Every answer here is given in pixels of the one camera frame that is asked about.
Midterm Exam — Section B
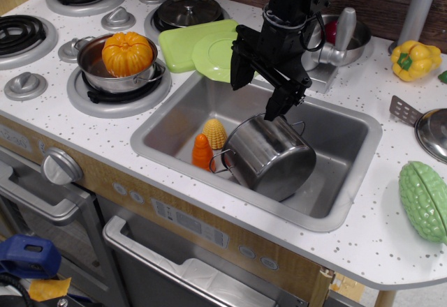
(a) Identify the grey oven door handle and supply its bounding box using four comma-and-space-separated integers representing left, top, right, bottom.
1, 163, 98, 226

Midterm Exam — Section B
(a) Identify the steel sink basin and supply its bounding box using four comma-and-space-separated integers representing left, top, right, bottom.
131, 73, 382, 232

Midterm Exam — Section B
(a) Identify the grey stove knob front left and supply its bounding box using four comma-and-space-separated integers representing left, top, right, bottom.
4, 72, 47, 101

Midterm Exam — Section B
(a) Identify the grey dishwasher door handle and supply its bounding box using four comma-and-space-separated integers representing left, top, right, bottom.
102, 215, 308, 307

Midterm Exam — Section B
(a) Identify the metal spatula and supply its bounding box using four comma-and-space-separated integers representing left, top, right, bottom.
389, 96, 423, 126

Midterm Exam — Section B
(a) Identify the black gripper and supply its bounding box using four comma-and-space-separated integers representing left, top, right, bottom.
230, 23, 311, 121

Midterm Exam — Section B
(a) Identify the silver toy faucet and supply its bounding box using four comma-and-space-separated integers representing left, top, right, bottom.
302, 7, 358, 95

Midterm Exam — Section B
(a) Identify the small steel pot on burner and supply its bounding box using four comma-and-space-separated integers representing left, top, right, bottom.
77, 33, 166, 94

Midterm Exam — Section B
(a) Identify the orange toy carrot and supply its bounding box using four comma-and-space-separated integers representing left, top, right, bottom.
191, 133, 213, 171

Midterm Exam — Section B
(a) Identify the small green toy piece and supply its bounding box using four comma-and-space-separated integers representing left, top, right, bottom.
438, 70, 447, 84

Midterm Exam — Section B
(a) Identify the large steel pot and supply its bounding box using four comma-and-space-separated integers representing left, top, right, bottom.
209, 113, 316, 202

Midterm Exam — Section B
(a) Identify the green plastic cutting board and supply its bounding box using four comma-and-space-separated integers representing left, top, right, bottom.
158, 19, 237, 73

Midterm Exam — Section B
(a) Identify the yellow toy corn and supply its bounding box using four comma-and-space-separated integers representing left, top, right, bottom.
202, 119, 227, 150

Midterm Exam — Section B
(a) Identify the grey stove knob middle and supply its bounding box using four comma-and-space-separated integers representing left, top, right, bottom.
101, 6, 136, 31

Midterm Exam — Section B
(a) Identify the yellow toy bell pepper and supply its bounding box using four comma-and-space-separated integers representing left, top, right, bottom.
390, 40, 442, 82

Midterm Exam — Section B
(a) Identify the far left black burner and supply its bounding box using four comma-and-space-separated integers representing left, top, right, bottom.
1, 15, 58, 70

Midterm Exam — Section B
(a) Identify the green toy bitter gourd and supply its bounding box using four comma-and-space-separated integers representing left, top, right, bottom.
399, 161, 446, 244

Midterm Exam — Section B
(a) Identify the orange toy pumpkin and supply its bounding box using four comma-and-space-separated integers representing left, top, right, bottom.
101, 31, 155, 77

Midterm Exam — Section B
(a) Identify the steel pan lid right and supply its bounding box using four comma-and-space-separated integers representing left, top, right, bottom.
415, 108, 447, 163

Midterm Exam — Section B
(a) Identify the blue clamp tool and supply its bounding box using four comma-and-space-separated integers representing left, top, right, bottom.
1, 234, 62, 279

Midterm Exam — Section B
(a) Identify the front burner grey ring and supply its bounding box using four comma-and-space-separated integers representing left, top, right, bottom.
66, 58, 173, 119

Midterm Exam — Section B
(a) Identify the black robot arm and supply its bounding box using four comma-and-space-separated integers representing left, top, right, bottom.
230, 0, 330, 121

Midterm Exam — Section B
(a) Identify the steel bowl behind faucet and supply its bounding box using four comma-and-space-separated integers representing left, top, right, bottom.
302, 15, 371, 70

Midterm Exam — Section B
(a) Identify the red toy fruit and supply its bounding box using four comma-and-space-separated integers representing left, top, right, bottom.
325, 20, 338, 45

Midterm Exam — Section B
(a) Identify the silver oven dial knob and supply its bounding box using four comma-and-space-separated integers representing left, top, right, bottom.
41, 147, 83, 186

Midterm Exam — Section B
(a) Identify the green plastic plate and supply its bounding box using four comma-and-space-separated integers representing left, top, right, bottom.
191, 31, 237, 83

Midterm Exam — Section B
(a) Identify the steel pot lid on burner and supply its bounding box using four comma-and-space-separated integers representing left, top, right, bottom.
156, 0, 224, 29

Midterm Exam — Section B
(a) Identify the grey vertical pole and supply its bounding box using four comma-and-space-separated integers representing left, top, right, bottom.
397, 0, 433, 45

